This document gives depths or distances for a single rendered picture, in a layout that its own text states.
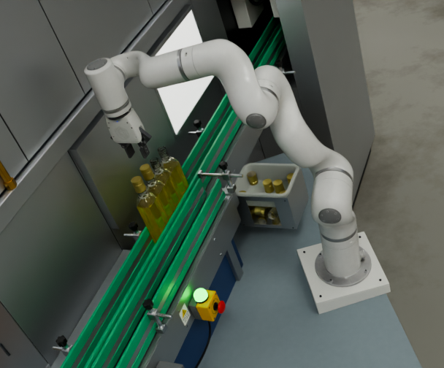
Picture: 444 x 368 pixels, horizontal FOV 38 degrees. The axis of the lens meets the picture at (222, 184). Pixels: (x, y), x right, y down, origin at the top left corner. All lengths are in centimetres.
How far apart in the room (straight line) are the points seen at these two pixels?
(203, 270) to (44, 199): 56
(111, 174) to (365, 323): 95
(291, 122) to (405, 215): 182
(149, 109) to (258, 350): 91
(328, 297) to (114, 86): 96
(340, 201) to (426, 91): 261
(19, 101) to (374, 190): 234
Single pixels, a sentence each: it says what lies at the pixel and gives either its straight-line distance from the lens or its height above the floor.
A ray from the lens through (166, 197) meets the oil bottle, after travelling 210.
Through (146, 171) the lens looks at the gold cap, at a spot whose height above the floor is 133.
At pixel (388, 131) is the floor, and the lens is 410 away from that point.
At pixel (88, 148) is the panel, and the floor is 146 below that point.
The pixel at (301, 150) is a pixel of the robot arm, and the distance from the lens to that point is 181.
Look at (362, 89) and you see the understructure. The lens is 364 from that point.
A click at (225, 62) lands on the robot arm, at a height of 168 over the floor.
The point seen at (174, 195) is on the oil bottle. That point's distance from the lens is 214.
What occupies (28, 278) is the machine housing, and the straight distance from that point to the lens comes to 189.
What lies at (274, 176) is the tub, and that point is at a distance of 241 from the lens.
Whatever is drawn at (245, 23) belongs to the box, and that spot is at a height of 120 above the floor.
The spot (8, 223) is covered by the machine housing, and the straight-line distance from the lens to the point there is 178.
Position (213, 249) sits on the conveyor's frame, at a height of 100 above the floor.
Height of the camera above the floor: 245
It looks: 38 degrees down
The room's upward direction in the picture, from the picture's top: 21 degrees counter-clockwise
